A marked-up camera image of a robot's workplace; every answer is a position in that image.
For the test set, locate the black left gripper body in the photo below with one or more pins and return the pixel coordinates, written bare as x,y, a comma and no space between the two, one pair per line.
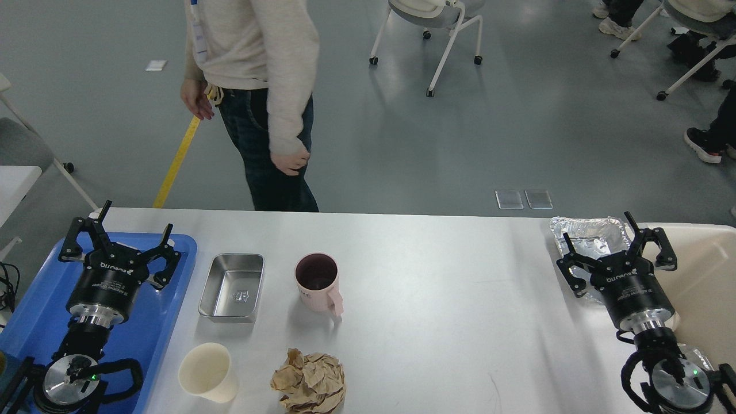
108,286

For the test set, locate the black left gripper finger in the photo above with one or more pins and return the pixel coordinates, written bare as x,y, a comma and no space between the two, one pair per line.
71,250
160,279

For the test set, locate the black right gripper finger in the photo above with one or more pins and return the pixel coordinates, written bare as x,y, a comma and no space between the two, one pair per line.
590,247
665,260

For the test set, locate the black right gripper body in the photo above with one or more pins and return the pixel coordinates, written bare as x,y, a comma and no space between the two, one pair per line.
632,295

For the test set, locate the aluminium foil tray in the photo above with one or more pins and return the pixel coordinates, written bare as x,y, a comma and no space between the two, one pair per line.
612,230

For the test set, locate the stainless steel rectangular tin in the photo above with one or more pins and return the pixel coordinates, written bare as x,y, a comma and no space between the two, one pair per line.
232,288

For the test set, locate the pink plastic mug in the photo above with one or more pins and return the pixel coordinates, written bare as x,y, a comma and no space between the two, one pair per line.
317,279

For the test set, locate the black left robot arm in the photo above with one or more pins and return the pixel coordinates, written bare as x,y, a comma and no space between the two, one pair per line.
77,379

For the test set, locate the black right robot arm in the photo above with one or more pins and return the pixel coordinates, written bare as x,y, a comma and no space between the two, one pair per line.
657,377

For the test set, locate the beige plastic bin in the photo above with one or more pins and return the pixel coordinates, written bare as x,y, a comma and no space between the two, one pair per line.
702,289

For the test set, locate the floor outlet cover right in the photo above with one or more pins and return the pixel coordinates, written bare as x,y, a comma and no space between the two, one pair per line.
538,199

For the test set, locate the floor outlet cover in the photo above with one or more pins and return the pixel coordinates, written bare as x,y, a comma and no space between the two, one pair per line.
509,200
538,199

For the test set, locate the blue plastic tray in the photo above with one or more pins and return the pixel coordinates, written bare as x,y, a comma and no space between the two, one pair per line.
39,323

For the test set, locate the floor outlet cover left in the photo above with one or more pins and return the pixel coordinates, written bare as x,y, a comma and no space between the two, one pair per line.
509,200

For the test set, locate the cream paper cup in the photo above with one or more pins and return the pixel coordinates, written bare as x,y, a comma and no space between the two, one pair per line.
207,372

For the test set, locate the white side table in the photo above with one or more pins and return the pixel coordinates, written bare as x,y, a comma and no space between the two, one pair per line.
16,182

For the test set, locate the grey chair at left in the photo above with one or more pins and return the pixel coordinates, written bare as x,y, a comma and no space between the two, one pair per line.
22,146

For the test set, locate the black sneaker foot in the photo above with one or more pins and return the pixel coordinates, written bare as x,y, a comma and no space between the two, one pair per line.
710,144

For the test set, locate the crumpled brown paper ball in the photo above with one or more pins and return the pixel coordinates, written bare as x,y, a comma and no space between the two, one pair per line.
311,383

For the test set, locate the person in beige sweater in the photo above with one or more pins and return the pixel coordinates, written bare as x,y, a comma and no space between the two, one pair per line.
256,62

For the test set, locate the white chair right background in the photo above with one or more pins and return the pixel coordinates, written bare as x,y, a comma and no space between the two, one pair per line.
708,35

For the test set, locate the seated person right background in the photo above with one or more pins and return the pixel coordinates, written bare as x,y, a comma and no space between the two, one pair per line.
616,17

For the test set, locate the white office chair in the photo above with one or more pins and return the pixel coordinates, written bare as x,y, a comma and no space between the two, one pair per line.
455,16

